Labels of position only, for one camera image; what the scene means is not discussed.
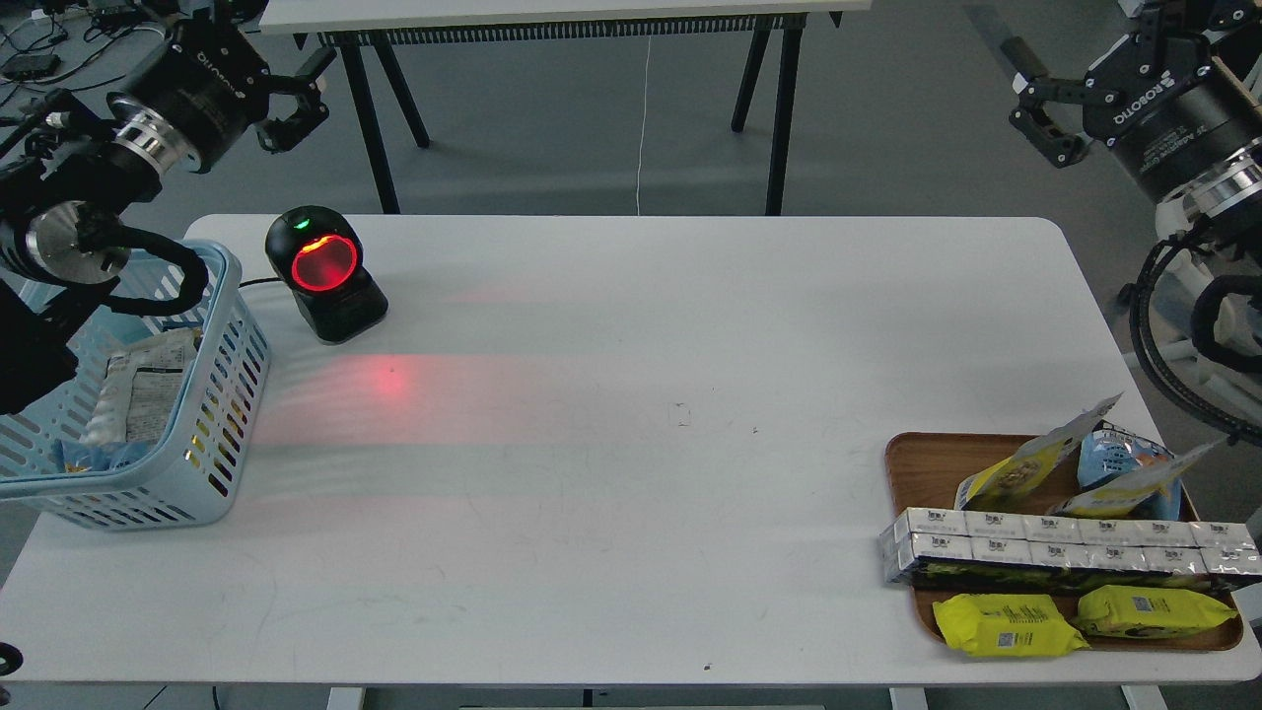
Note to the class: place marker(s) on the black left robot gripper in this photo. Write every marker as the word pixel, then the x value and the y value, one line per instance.
pixel 199 92

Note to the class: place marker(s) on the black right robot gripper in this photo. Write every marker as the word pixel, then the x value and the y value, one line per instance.
pixel 1172 119

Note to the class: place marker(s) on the yellow white snack pouch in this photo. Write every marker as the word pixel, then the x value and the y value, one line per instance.
pixel 1006 482

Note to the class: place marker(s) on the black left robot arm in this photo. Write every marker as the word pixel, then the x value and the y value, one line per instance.
pixel 62 206

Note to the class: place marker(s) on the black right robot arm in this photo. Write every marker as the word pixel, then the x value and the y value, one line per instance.
pixel 1216 214

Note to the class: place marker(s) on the white snack bag in basket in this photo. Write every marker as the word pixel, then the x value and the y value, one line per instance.
pixel 139 393

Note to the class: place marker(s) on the blue snack pouch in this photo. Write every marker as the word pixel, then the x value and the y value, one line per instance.
pixel 1108 452

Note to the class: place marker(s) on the yellow snack pouch on tray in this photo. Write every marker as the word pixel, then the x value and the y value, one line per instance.
pixel 1116 499

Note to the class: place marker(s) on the light blue plastic basket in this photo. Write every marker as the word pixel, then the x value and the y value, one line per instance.
pixel 190 475

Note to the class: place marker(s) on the blue snack bag in basket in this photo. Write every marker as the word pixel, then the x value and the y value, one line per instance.
pixel 75 457

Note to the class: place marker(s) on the silver boxed snack multipack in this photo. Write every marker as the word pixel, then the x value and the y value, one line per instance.
pixel 956 551

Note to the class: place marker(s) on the background table with black legs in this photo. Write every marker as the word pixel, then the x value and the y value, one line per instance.
pixel 350 27

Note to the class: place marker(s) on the black barcode scanner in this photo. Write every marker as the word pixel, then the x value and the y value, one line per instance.
pixel 315 251

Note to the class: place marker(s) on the brown wooden tray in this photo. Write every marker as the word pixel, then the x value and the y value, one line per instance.
pixel 925 469

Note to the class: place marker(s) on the yellow packet right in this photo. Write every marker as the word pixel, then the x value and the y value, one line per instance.
pixel 1143 612

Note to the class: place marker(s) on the yellow packet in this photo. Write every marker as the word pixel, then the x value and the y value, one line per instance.
pixel 1006 626
pixel 1143 612

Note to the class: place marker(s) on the yellow packet left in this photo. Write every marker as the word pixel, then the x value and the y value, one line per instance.
pixel 1006 626

